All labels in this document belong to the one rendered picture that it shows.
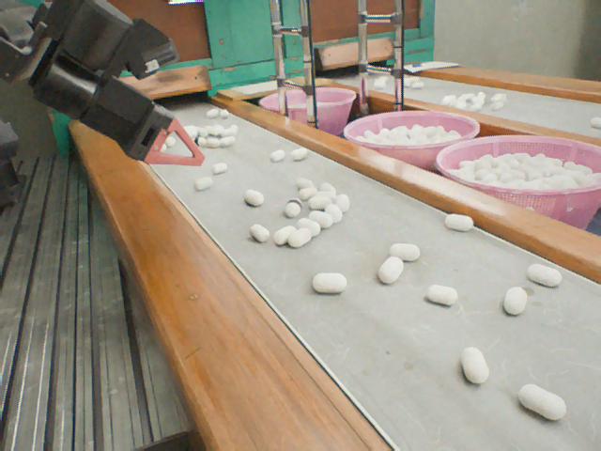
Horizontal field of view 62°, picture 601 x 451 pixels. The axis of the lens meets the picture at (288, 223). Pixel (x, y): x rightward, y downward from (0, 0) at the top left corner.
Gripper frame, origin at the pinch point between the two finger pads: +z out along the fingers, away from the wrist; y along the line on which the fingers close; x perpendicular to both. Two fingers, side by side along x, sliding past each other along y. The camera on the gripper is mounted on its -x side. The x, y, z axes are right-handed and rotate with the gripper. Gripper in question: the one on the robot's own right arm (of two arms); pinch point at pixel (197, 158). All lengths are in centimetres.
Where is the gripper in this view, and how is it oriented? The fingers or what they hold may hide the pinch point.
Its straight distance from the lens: 66.0
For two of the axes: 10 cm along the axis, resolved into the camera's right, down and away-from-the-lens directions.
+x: -5.1, 8.6, 0.8
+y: -4.4, -3.4, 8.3
